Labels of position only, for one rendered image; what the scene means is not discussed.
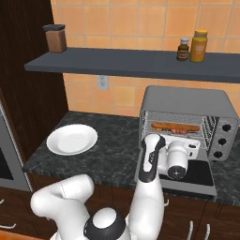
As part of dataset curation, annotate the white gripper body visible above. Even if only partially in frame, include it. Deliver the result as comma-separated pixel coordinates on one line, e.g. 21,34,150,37
160,134,202,149

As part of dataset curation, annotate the reddish kebab skewer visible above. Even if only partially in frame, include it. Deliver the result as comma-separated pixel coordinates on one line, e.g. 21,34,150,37
169,128,189,135

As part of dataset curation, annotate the orange baguette bread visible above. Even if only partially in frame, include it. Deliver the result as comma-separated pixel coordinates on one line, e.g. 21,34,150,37
150,122,201,133

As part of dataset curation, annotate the grey toaster oven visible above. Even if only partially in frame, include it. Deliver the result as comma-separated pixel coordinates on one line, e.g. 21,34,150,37
139,84,240,162

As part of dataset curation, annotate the dark wooden cupboard door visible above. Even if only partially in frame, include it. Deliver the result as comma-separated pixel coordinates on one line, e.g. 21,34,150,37
202,202,240,240
162,197,208,240
83,183,139,226

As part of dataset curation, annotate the stainless steel oven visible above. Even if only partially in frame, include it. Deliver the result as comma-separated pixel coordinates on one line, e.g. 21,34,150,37
0,98,33,192

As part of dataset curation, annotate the small brown bottle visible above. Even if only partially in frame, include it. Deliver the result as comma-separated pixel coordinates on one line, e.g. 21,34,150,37
176,37,190,62

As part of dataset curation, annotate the yellow bottle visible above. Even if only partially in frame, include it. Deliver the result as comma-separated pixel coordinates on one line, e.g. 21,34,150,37
188,29,209,63

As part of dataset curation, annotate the white round plate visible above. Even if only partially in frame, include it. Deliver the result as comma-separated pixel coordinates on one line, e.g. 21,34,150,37
46,124,98,157

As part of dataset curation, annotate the brown jar with dark lid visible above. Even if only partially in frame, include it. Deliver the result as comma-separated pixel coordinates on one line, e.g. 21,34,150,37
42,23,68,53

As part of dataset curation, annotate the dark wooden tall cabinet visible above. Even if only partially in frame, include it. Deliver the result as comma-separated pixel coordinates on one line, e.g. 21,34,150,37
0,0,69,164

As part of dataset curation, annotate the dark wooden drawer front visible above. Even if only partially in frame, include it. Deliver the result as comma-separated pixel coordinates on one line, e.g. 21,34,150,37
0,187,59,240

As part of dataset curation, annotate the dark grey wall shelf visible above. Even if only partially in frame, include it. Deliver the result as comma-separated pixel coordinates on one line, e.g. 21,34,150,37
23,47,240,84

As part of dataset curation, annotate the white wall outlet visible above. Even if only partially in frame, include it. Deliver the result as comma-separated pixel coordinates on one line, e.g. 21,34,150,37
97,74,110,91

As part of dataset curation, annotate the silver drawer handle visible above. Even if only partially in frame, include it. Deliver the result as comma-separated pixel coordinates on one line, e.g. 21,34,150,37
0,222,18,231

